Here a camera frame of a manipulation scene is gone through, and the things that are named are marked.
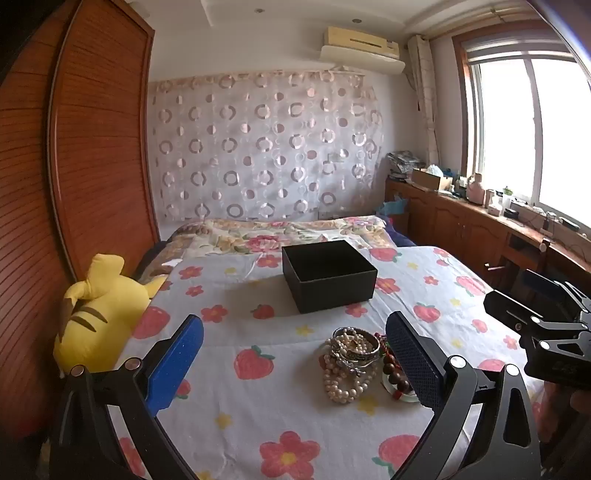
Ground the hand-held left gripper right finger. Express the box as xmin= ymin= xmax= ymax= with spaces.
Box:
xmin=385 ymin=311 xmax=542 ymax=480

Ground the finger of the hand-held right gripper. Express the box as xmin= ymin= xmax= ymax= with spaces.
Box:
xmin=522 ymin=268 xmax=591 ymax=321
xmin=483 ymin=290 xmax=591 ymax=344

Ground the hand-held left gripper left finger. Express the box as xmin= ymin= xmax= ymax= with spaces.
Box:
xmin=48 ymin=314 xmax=205 ymax=480

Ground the brown bead bracelet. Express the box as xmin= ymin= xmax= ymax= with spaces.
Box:
xmin=381 ymin=348 xmax=414 ymax=393

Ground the wide silver bangle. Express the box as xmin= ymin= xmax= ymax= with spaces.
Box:
xmin=339 ymin=339 xmax=383 ymax=369

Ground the silver chain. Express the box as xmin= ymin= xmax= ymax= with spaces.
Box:
xmin=335 ymin=355 xmax=365 ymax=377

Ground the pearl necklace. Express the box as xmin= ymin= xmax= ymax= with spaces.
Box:
xmin=318 ymin=328 xmax=380 ymax=406

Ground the black jewelry box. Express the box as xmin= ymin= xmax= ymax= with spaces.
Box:
xmin=281 ymin=239 xmax=379 ymax=315

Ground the pale jade bangle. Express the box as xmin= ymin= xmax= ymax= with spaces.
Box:
xmin=381 ymin=373 xmax=422 ymax=403

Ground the wooden cabinet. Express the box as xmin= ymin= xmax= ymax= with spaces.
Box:
xmin=384 ymin=178 xmax=591 ymax=296

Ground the yellow plush toy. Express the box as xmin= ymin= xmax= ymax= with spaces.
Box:
xmin=53 ymin=253 xmax=169 ymax=374

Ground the strawberry print bedsheet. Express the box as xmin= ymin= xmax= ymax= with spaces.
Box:
xmin=111 ymin=244 xmax=550 ymax=480

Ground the pink kettle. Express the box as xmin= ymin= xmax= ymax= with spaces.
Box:
xmin=466 ymin=173 xmax=485 ymax=204

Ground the dark blue blanket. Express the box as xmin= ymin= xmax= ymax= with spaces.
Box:
xmin=385 ymin=222 xmax=419 ymax=247

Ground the floral quilt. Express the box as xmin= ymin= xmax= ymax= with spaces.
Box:
xmin=136 ymin=215 xmax=398 ymax=284

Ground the cardboard box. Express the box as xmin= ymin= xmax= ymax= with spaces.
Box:
xmin=411 ymin=167 xmax=454 ymax=192

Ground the blue cloth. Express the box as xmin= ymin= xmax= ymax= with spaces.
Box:
xmin=376 ymin=196 xmax=407 ymax=217

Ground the wooden framed window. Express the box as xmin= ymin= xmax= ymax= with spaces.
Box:
xmin=452 ymin=23 xmax=591 ymax=232

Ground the pile of papers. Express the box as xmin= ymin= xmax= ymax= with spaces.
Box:
xmin=387 ymin=150 xmax=426 ymax=182

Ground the checked window curtain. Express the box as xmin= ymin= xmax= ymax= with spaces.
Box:
xmin=407 ymin=34 xmax=439 ymax=160

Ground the circle patterned sheer curtain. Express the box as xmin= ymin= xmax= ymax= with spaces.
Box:
xmin=148 ymin=69 xmax=385 ymax=223

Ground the wooden slatted wardrobe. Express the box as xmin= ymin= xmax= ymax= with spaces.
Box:
xmin=0 ymin=0 xmax=162 ymax=444

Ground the wall air conditioner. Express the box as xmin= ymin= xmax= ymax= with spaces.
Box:
xmin=320 ymin=26 xmax=406 ymax=75

